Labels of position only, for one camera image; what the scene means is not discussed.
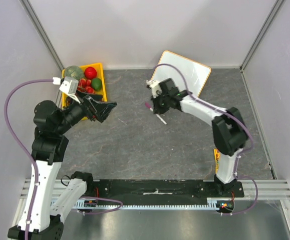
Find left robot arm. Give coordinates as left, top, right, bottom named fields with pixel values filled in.
left=8, top=95, right=117, bottom=240

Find yellow framed whiteboard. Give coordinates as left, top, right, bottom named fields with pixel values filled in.
left=151, top=50, right=211, bottom=96

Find white cable duct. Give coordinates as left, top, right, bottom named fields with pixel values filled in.
left=72, top=199, right=234, bottom=211

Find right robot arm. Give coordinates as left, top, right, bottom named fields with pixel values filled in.
left=146, top=78, right=248, bottom=197

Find green melon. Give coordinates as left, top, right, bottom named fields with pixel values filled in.
left=63, top=65, right=85, bottom=81

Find yellow candy packet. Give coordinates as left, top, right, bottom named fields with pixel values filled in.
left=213, top=148, right=220, bottom=173

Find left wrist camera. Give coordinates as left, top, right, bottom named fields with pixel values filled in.
left=59, top=76, right=81, bottom=104

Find dark green lime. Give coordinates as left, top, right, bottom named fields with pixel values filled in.
left=91, top=77, right=102, bottom=91

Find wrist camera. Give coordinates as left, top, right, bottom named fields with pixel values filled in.
left=146, top=79, right=162, bottom=98
left=59, top=76, right=81, bottom=104

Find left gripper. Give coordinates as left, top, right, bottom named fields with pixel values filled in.
left=56, top=89, right=117, bottom=133

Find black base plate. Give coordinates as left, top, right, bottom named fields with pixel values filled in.
left=85, top=179, right=244, bottom=206

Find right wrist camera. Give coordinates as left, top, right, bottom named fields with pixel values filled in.
left=146, top=79, right=162, bottom=98

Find red apple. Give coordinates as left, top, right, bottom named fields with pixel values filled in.
left=84, top=66, right=97, bottom=80

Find yellow plastic bin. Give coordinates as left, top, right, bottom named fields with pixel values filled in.
left=61, top=62, right=108, bottom=121

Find pink capped whiteboard marker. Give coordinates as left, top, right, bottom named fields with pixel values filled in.
left=145, top=102, right=167, bottom=125

